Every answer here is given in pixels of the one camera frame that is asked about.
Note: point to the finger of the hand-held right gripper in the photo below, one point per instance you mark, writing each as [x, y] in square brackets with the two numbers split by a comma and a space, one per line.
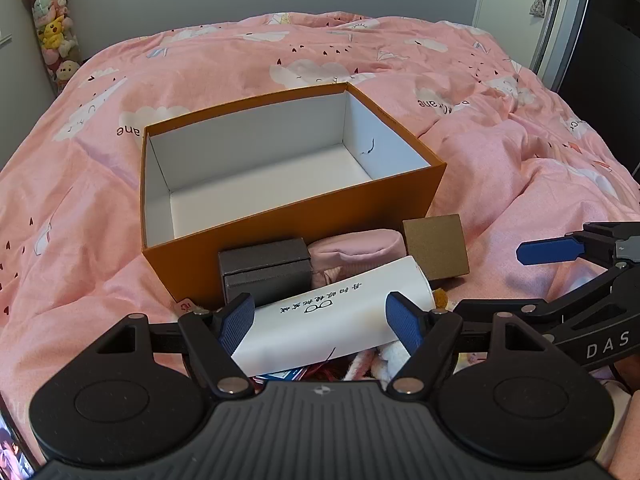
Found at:
[505, 309]
[550, 251]

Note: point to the black phone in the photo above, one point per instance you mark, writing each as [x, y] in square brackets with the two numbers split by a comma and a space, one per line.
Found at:
[12, 450]

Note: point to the pink printed blanket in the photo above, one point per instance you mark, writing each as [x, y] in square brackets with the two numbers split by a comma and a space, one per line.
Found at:
[75, 210]

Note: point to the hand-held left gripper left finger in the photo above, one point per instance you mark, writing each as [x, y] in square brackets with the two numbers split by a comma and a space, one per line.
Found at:
[237, 325]

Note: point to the white glasses case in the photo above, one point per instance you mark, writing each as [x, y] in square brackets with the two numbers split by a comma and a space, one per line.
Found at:
[320, 330]

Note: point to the white door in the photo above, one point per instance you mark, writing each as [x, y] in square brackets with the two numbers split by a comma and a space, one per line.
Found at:
[505, 5]

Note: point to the small grey box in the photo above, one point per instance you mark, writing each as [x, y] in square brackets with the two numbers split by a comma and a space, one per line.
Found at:
[265, 270]

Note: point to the small brown box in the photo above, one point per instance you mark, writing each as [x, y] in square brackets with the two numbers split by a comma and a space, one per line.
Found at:
[435, 245]

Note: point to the blue hang tag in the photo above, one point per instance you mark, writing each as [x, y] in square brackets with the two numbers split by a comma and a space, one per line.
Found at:
[285, 376]

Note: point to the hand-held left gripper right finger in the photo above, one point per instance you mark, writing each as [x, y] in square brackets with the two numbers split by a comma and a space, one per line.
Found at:
[402, 327]

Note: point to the dark wardrobe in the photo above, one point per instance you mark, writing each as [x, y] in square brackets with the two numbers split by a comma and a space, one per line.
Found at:
[610, 35]

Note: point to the crochet bunny plush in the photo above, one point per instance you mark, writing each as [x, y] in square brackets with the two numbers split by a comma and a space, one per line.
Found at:
[390, 358]

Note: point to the white box with orange rim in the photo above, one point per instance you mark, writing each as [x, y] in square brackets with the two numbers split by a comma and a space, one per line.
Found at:
[350, 210]

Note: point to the pink fabric pouch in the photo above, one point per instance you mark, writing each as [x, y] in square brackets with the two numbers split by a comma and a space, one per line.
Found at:
[350, 250]

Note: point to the small patterned hanging pouch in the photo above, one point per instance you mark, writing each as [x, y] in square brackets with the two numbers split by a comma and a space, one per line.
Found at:
[537, 5]

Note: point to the dark red feather toy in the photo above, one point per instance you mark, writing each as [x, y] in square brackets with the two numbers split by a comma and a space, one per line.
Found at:
[325, 372]

